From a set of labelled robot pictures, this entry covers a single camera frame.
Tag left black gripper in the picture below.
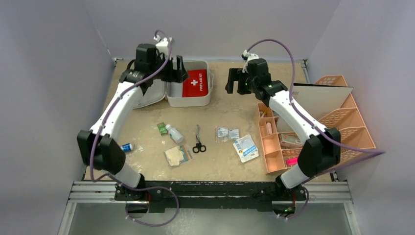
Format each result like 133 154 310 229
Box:
150 55 188 84

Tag red first aid pouch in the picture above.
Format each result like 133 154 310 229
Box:
182 70 208 97

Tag white plastic bottle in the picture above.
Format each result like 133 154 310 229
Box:
165 124 184 144

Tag blue white mask packet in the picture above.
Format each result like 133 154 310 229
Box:
233 135 259 163

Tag beige gauze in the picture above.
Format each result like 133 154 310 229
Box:
164 145 193 167

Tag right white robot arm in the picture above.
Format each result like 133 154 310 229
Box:
225 58 341 199

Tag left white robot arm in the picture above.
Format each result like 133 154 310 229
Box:
77 38 188 200

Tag small green medicine box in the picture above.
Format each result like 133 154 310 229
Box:
157 122 168 135

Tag grey open storage case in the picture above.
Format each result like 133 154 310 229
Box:
133 60 213 109

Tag small white pad packet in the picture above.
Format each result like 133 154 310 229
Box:
215 126 229 139

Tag small box in tray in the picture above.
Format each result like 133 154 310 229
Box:
278 133 303 149

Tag orange compartment tray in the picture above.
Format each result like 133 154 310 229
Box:
256 103 302 175

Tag white board folder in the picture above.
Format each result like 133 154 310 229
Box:
293 83 353 119

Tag blue white ointment tube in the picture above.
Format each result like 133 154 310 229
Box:
121 143 134 153

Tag pink highlighter marker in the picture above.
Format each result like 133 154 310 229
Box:
286 157 298 166

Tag orange plastic file rack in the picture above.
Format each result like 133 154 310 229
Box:
315 75 376 169

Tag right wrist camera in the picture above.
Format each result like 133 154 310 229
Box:
242 50 259 73

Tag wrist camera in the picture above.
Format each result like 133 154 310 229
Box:
242 50 259 73
154 35 174 59

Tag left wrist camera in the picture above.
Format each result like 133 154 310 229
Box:
154 35 174 59

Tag black handled scissors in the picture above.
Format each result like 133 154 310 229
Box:
192 124 207 153

